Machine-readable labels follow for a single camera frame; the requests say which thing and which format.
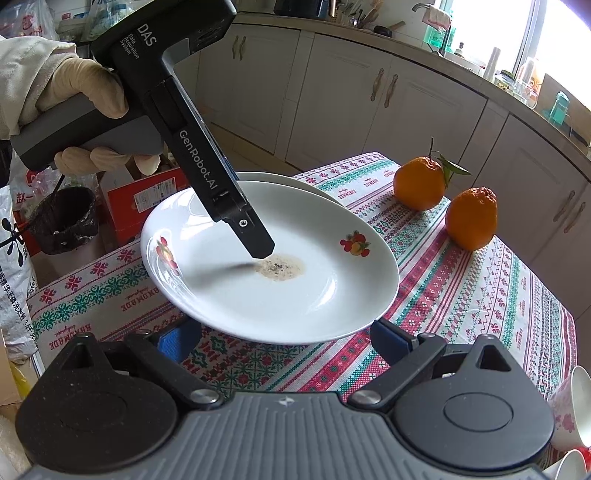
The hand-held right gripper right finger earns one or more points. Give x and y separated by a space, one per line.
392 339

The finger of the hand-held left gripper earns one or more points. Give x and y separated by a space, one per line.
256 240

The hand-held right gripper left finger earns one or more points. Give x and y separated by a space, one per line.
173 341

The white plate with fruit print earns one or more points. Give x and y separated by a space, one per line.
323 295
295 182

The white bowl with pink flowers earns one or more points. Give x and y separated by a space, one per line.
572 406
572 466

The person's left forearm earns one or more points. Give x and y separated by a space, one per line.
23 78

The person's left hand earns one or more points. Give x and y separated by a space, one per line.
92 85

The patterned red green tablecloth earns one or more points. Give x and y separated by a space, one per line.
461 295

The red cardboard box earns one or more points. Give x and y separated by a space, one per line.
138 203

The orange with knobbly top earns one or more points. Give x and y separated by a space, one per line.
471 219

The orange with green leaf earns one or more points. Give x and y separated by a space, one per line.
418 184

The trash bin with black bag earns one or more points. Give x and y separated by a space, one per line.
64 221

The white printed sack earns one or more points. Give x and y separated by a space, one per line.
14 258

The clear plastic bag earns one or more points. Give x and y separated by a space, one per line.
27 18

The utensil holder with chopsticks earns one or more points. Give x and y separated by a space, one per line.
358 14

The green dish soap bottle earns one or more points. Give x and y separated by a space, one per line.
436 39

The stone kitchen countertop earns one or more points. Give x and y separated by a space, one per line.
461 69

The pink cloth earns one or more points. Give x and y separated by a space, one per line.
434 16

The metal kitchen faucet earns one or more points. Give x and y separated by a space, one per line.
445 32

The teal water bottle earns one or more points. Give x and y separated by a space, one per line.
559 108

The glass mug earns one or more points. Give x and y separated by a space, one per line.
526 78

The kitchen window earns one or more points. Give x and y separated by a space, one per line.
485 23

